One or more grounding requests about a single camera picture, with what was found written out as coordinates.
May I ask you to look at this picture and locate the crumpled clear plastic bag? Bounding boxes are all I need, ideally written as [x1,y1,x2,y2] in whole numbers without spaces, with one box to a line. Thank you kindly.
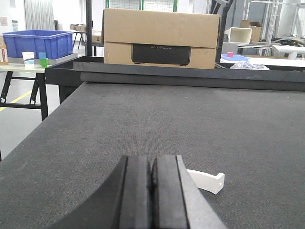
[230,61,269,71]

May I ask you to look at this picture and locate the light blue cube block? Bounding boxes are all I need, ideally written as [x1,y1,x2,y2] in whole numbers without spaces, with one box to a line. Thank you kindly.
[39,52,47,59]

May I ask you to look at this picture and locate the white square bin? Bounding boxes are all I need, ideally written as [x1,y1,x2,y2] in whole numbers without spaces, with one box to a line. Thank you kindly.
[227,27,252,44]

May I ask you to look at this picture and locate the blue plastic crate on table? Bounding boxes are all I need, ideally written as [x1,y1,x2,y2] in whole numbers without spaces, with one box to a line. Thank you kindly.
[3,30,73,60]

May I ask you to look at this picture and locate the pink cube block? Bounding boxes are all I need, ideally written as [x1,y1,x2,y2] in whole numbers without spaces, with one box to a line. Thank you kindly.
[227,52,234,57]

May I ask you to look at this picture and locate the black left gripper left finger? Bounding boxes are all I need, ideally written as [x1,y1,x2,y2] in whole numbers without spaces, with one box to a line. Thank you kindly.
[49,155,153,229]

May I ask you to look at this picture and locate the white paper cup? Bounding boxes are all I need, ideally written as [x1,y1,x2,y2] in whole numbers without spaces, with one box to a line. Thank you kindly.
[22,52,35,68]

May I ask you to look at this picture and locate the large brown cardboard box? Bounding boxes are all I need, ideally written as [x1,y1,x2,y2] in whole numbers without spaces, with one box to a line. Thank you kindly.
[103,8,220,69]

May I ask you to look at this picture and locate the white folding table black legs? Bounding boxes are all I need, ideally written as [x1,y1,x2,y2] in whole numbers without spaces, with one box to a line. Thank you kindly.
[0,58,48,119]

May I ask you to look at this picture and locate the small open cardboard box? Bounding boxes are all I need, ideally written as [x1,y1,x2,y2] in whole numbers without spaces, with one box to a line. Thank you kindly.
[240,20,262,42]

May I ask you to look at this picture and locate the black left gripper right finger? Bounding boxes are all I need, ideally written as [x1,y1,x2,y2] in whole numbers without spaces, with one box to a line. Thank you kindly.
[152,155,226,229]

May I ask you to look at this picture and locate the white curved PVC pipe clamp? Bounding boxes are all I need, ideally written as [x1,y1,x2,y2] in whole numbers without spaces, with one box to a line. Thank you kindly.
[187,169,225,195]

